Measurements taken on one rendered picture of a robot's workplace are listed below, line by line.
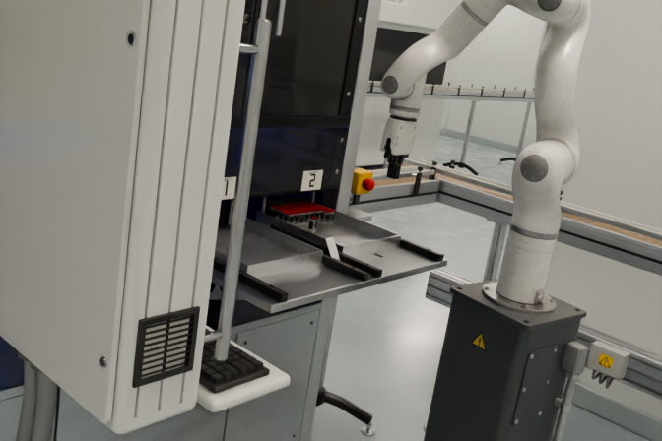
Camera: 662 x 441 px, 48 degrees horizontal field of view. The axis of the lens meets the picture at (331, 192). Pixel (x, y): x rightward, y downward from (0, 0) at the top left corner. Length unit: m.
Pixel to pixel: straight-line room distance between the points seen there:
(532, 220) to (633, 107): 1.48
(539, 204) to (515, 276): 0.20
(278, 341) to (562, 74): 1.15
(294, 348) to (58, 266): 1.23
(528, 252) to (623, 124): 1.48
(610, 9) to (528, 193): 1.63
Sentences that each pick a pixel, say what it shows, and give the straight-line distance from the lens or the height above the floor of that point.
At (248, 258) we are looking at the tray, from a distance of 1.89.
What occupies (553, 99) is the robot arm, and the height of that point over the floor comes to 1.38.
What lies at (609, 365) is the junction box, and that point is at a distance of 2.78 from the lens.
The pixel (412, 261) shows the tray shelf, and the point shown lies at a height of 0.88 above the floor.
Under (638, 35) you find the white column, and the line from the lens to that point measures 3.33.
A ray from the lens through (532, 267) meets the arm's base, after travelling 1.94.
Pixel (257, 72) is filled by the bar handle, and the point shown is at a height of 1.39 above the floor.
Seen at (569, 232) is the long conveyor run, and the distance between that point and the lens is 2.77.
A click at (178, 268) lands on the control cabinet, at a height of 1.08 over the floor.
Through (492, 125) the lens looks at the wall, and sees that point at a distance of 11.06.
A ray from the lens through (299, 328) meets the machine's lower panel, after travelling 2.41.
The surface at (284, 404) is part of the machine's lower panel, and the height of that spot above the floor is 0.27.
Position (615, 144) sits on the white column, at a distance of 3.34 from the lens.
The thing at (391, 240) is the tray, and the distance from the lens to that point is 2.15.
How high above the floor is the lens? 1.50
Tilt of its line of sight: 13 degrees down
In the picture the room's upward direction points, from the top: 9 degrees clockwise
